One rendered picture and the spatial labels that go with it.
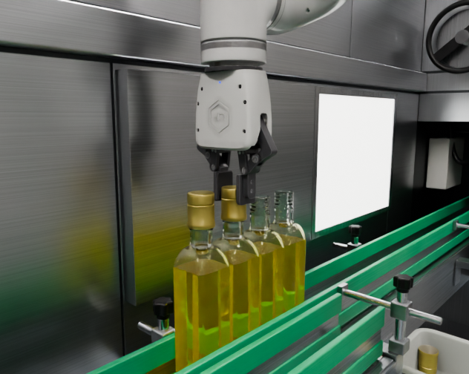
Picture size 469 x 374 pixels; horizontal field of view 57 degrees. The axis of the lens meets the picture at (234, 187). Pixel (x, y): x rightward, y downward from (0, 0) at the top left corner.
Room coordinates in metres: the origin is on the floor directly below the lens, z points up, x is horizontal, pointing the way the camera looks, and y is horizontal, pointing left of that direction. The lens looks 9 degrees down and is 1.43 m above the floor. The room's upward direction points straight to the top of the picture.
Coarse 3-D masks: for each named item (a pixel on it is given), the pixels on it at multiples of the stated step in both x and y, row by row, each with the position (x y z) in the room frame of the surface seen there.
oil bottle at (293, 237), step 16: (272, 224) 0.65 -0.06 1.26; (288, 224) 0.65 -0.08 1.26; (288, 240) 0.63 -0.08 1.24; (304, 240) 0.66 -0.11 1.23; (288, 256) 0.62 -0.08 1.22; (304, 256) 0.66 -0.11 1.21; (288, 272) 0.62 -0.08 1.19; (304, 272) 0.66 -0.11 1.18; (288, 288) 0.62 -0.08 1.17; (304, 288) 0.66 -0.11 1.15; (288, 304) 0.62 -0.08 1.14
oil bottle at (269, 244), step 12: (252, 240) 0.59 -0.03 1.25; (264, 240) 0.59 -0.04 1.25; (276, 240) 0.60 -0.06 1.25; (264, 252) 0.58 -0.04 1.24; (276, 252) 0.60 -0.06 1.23; (264, 264) 0.58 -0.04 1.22; (276, 264) 0.60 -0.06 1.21; (264, 276) 0.58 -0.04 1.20; (276, 276) 0.60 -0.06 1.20; (264, 288) 0.58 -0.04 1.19; (276, 288) 0.60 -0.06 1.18; (264, 300) 0.58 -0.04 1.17; (276, 300) 0.60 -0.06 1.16; (264, 312) 0.58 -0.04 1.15; (276, 312) 0.60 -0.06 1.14
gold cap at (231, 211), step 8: (224, 192) 0.56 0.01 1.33; (232, 192) 0.56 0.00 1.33; (224, 200) 0.56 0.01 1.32; (232, 200) 0.56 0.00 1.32; (224, 208) 0.56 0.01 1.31; (232, 208) 0.56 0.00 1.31; (240, 208) 0.56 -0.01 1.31; (224, 216) 0.56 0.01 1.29; (232, 216) 0.56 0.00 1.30; (240, 216) 0.56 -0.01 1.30
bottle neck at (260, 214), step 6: (258, 198) 0.60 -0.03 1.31; (264, 198) 0.60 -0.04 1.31; (252, 204) 0.61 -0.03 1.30; (258, 204) 0.60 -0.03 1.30; (264, 204) 0.60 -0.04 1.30; (252, 210) 0.61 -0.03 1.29; (258, 210) 0.60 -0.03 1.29; (264, 210) 0.60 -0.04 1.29; (252, 216) 0.61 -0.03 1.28; (258, 216) 0.60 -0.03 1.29; (264, 216) 0.60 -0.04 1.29; (252, 222) 0.61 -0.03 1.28; (258, 222) 0.60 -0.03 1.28; (264, 222) 0.60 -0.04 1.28; (252, 228) 0.61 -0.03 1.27; (258, 228) 0.60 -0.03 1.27; (264, 228) 0.60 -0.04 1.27
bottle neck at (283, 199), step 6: (276, 192) 0.65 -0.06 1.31; (282, 192) 0.65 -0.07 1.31; (288, 192) 0.65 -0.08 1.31; (276, 198) 0.65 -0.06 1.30; (282, 198) 0.65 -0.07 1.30; (288, 198) 0.65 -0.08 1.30; (276, 204) 0.65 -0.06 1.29; (282, 204) 0.65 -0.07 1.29; (288, 204) 0.65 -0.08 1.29; (276, 210) 0.65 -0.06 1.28; (282, 210) 0.65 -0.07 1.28; (288, 210) 0.65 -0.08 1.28; (276, 216) 0.65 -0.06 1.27; (282, 216) 0.65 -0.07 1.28; (288, 216) 0.65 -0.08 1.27; (276, 222) 0.65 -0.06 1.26; (282, 222) 0.65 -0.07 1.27; (288, 222) 0.65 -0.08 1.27
